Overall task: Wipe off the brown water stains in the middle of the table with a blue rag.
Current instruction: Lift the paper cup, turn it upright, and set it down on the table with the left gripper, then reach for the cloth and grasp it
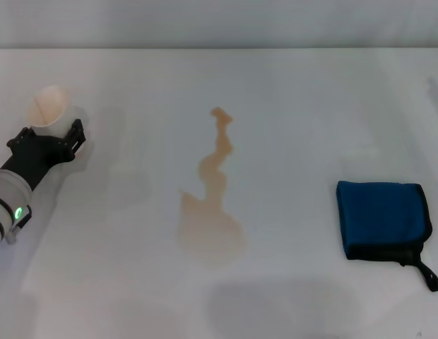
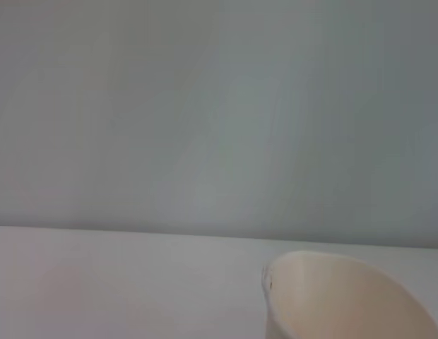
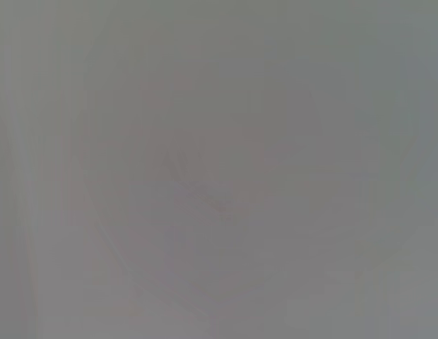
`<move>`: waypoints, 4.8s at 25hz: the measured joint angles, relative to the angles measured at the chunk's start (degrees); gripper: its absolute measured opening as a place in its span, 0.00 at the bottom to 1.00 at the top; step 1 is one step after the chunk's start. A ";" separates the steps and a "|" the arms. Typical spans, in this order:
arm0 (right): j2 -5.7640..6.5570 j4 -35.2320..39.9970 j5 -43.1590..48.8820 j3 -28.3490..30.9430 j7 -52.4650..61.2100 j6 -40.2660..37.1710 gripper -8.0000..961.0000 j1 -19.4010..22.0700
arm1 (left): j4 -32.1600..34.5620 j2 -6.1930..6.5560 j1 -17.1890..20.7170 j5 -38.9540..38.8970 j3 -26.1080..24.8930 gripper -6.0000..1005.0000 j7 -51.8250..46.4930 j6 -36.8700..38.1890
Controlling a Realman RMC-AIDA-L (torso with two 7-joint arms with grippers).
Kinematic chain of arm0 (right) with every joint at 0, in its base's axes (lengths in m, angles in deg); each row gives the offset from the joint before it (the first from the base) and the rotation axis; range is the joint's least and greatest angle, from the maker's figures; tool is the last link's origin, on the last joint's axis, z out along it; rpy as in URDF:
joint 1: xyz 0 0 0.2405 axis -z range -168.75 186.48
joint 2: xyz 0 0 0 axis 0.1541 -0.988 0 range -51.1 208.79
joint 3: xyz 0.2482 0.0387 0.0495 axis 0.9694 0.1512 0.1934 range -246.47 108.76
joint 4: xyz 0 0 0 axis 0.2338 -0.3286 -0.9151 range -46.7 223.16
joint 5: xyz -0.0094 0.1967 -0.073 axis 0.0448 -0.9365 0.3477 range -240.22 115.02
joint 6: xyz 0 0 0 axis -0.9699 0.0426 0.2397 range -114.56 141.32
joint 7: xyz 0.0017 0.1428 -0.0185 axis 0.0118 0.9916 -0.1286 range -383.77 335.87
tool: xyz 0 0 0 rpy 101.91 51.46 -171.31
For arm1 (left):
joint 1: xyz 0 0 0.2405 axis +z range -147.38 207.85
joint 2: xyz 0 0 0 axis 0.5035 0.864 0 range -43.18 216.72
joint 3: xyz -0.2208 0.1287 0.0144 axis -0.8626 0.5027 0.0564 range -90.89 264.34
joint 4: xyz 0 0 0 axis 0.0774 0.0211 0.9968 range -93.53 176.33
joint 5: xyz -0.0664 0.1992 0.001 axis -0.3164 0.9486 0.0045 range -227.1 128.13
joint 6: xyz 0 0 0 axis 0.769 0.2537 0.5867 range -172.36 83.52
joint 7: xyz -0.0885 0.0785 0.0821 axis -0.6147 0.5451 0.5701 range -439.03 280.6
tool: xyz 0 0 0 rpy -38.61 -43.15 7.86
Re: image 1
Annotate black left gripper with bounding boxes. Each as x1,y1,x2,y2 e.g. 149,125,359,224
0,119,87,192

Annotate white paper cup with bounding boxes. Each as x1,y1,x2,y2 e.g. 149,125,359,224
26,84,90,139

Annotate blue rag with black trim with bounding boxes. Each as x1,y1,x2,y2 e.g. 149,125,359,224
336,180,438,293

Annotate brown water stain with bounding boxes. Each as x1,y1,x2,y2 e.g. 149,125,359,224
177,107,248,261

